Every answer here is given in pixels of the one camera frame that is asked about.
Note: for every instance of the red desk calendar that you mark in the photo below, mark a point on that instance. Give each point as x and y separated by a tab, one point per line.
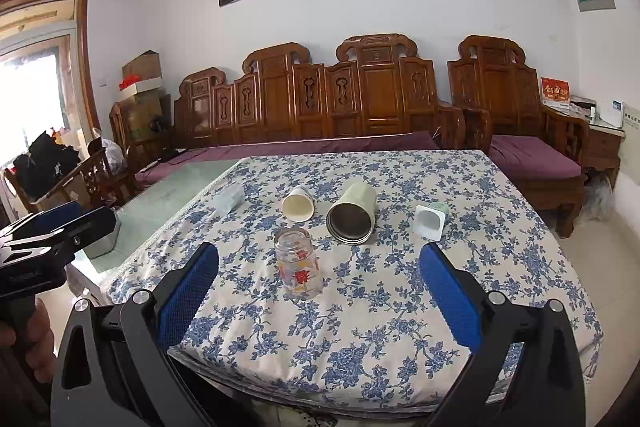
555	91

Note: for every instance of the large cardboard box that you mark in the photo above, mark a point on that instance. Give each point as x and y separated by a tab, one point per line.
145	117

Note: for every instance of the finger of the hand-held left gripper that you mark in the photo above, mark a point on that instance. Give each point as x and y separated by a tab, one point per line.
97	234
62	214

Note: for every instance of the white plastic bag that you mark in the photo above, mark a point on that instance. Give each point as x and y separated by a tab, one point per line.
112	152

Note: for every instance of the clear plastic bag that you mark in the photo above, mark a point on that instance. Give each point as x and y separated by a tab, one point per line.
597	199

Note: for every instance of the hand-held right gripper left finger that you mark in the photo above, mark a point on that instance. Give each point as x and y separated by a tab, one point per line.
192	287

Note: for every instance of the carved wooden sofa bench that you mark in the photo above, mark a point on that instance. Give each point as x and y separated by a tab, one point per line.
375	97

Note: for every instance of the glass cup with red flowers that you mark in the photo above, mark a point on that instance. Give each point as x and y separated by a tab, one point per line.
299	264

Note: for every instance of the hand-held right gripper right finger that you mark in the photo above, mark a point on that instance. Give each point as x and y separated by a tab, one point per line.
450	292

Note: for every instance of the green steel-lined cup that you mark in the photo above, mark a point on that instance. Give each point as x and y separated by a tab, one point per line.
352	212

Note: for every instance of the white box with red contents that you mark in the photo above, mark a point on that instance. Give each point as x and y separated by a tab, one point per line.
140	88

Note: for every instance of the purple armchair cushion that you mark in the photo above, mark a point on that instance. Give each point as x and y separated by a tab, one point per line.
530	157

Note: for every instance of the blue floral tablecloth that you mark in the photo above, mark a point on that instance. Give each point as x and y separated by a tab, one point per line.
350	337

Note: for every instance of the clear plastic cup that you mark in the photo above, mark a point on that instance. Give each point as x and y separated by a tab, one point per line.
229	199

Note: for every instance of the brown cardboard box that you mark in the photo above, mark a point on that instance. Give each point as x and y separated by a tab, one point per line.
142	67

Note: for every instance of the wooden side table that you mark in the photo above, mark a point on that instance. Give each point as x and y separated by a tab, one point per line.
602	147

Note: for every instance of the small white green cup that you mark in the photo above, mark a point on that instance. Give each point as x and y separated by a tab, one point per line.
430	221

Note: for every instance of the white blue box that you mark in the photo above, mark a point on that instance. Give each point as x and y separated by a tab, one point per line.
616	113

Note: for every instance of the black clothing pile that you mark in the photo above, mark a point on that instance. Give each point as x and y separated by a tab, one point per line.
45	162

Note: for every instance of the purple sofa cushion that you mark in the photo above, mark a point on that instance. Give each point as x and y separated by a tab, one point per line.
300	147

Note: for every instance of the cream plastic cup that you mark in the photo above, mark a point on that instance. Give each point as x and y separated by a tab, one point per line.
297	207

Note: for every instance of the person's left hand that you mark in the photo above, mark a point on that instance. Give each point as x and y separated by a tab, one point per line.
35	342

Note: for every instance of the carved wooden chair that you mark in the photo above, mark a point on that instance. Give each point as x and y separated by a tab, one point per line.
95	179

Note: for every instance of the wooden door frame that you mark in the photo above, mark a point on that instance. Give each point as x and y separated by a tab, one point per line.
87	57

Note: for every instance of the carved wooden armchair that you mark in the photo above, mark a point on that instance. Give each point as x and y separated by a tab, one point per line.
495	82

